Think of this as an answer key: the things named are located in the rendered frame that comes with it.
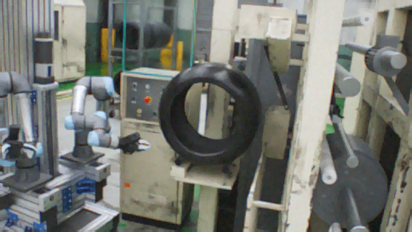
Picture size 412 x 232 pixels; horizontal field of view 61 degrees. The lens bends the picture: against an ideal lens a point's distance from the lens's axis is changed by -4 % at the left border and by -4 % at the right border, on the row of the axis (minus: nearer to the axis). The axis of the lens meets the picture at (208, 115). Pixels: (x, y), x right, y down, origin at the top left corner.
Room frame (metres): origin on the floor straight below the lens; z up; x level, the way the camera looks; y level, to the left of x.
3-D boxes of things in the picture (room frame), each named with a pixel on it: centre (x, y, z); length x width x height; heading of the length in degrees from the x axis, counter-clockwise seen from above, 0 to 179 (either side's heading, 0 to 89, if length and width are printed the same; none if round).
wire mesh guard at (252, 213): (1.81, -0.29, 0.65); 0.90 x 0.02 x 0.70; 168
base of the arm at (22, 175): (1.94, 1.05, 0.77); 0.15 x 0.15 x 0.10
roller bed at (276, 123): (2.24, -0.44, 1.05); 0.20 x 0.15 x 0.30; 168
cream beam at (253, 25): (1.92, -0.28, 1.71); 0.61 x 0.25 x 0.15; 168
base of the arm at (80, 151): (2.40, 0.87, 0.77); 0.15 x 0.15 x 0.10
